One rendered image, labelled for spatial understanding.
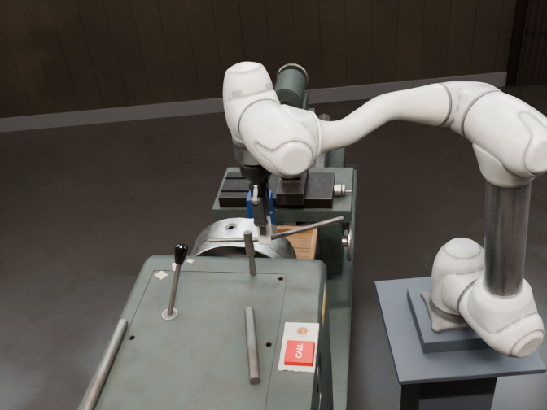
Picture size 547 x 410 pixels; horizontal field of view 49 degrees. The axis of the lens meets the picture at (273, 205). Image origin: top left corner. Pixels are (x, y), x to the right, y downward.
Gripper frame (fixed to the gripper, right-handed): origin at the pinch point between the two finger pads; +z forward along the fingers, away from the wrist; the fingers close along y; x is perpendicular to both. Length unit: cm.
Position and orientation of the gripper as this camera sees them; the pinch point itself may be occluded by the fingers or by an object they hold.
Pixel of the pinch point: (264, 229)
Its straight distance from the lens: 143.8
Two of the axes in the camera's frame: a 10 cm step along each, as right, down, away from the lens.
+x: -9.9, -0.1, 1.6
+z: 0.9, 8.1, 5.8
